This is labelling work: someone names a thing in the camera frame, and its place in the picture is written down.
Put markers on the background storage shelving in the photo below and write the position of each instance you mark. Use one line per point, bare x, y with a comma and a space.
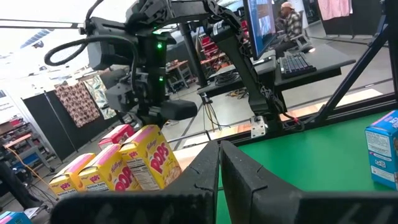
18, 140

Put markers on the computer monitor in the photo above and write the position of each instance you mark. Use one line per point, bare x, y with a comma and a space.
261, 25

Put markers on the black partition panel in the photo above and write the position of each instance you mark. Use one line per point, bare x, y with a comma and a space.
46, 130

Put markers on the brown patterned cloth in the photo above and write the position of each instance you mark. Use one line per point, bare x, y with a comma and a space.
77, 102

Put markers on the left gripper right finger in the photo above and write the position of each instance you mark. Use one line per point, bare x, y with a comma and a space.
239, 180

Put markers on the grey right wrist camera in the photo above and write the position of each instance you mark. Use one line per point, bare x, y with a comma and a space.
119, 95

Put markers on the yellow Corn Pops cereal box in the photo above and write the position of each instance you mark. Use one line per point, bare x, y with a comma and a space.
66, 183
105, 174
152, 158

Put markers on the black keyboard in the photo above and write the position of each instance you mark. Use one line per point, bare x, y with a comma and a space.
295, 65

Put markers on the pink hanging cloth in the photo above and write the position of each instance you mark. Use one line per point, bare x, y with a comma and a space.
334, 7

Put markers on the black metal rig frame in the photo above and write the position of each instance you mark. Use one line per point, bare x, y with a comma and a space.
354, 71

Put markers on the leaf patterned cloth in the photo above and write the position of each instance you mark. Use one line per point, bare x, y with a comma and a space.
99, 96

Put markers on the blue Rice Krispies cereal box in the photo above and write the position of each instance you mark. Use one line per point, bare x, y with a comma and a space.
382, 149
12, 218

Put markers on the dark workstation desk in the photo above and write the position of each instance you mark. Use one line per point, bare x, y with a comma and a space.
326, 65

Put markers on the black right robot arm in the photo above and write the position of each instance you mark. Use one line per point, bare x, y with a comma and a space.
236, 62

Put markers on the green table mat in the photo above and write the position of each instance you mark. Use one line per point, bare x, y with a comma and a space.
311, 155

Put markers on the person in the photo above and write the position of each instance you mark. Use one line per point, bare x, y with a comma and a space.
292, 28

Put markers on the red Froot Loops cereal box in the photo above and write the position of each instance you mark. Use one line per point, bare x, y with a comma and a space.
115, 135

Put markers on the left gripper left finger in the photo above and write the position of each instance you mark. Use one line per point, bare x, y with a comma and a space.
202, 171

